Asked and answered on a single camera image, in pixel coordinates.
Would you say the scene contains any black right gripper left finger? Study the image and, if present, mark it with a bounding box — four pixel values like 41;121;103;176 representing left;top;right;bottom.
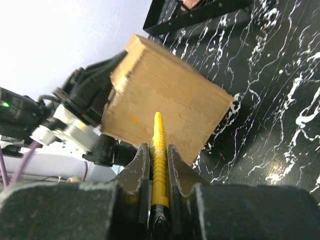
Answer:
0;143;151;240

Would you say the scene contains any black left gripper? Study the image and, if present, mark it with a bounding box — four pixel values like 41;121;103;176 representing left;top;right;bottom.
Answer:
52;50;128;127

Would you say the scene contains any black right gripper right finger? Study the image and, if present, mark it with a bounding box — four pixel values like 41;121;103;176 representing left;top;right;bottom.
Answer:
167;144;320;240

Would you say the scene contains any yellow utility knife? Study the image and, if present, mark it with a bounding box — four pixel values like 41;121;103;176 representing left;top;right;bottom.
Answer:
149;112;170;240

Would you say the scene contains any brown cardboard express box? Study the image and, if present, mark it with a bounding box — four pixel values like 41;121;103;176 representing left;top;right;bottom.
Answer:
101;34;234;165

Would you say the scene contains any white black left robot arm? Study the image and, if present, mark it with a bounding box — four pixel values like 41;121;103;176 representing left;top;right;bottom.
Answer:
0;50;127;167

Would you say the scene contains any pink patterned bowl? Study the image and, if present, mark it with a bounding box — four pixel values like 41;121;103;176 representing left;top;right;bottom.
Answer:
180;0;202;11

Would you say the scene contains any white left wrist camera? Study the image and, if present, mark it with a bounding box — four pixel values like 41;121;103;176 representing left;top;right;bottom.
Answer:
30;104;99;152

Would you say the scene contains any black wire dish rack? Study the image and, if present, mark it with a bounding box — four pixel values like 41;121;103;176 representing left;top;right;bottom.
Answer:
143;0;253;37

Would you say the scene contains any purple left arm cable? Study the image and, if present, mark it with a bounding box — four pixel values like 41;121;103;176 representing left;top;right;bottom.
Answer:
0;142;89;188

